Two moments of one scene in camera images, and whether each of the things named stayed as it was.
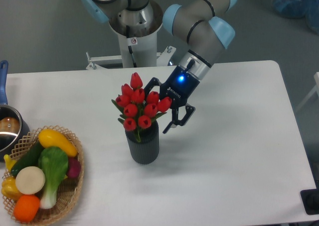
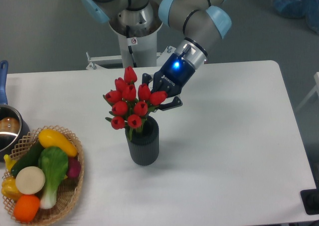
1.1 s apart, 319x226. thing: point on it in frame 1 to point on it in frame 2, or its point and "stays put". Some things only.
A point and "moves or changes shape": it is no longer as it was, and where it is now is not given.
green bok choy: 53,162 stays put
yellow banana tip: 9,161 stays put
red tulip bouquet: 139,110 moves or changes shape
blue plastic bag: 297,2 stays put
